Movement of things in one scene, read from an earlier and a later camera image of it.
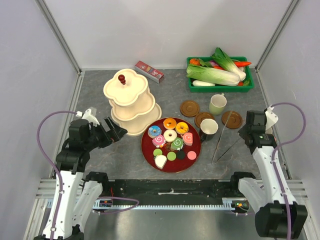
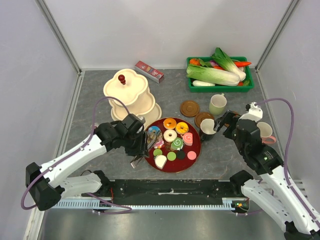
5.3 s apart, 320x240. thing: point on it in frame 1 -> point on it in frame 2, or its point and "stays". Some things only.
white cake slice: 160,160 stays
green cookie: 157,152 stays
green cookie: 171,156 stays
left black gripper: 110,136 -> 141,149
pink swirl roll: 187,138 stays
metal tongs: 214,159 -> 152,137
